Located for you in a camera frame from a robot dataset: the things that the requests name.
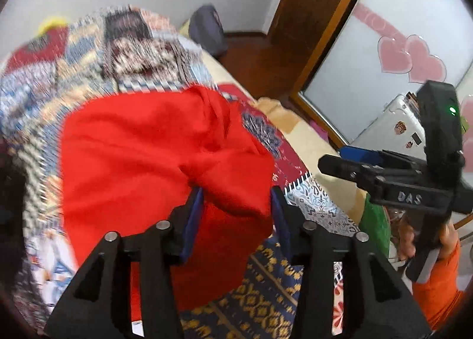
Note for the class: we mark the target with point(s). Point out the person's right hand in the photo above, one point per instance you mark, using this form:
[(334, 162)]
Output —
[(408, 241)]

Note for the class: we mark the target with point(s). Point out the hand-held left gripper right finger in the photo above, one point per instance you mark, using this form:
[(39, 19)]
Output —
[(279, 220)]

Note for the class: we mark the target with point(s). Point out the pink slipper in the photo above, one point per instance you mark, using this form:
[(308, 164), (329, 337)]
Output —
[(319, 131)]

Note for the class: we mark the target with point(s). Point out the pink ribbon sticker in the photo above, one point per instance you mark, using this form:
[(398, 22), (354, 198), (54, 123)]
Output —
[(373, 19)]

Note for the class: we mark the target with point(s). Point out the patchwork printed blanket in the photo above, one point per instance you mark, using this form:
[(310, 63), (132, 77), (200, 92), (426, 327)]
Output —
[(266, 298)]

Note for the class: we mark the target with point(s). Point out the yellow round object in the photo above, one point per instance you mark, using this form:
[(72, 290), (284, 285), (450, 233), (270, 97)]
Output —
[(51, 24)]

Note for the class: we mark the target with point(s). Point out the frosted glass door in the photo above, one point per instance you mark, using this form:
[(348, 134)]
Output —
[(351, 76)]

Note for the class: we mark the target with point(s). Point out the wooden door frame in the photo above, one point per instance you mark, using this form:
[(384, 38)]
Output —
[(310, 2)]

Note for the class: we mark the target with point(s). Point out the purple-grey bag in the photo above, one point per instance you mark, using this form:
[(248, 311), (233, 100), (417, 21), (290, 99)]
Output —
[(208, 30)]

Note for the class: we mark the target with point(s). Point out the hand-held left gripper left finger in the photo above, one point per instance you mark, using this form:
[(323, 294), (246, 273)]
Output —
[(192, 228)]

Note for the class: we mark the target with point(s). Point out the red garment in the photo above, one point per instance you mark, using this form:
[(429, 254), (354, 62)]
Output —
[(140, 146)]

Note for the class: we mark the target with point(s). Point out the pink heart sticker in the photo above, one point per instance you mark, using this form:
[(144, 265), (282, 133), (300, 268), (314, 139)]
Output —
[(427, 61), (393, 56)]

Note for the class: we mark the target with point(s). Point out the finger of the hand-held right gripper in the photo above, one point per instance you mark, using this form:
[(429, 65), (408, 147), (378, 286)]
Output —
[(340, 166), (362, 154)]

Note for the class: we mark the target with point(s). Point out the person's green garment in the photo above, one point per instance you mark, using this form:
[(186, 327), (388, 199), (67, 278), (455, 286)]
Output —
[(374, 220)]

